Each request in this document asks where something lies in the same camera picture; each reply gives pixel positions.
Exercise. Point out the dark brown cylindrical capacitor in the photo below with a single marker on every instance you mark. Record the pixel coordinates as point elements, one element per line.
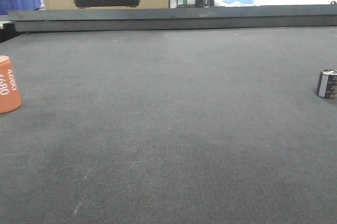
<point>327,84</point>

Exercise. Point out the white table with blue sheet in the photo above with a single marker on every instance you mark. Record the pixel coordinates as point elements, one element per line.
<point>242,3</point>

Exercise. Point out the dark grey metal table rail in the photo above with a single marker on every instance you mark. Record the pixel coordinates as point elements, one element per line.
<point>84,20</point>

